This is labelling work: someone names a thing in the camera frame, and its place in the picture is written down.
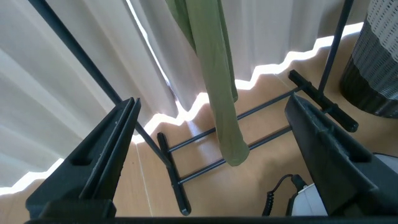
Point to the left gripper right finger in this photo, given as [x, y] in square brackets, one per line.
[351, 180]

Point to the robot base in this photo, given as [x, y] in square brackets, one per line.
[308, 202]

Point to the green printed t-shirt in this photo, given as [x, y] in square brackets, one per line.
[214, 62]

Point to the white laundry basket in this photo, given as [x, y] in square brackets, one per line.
[373, 71]

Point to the black clothes rack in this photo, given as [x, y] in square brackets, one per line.
[174, 174]

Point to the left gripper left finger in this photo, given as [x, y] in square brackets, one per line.
[93, 174]

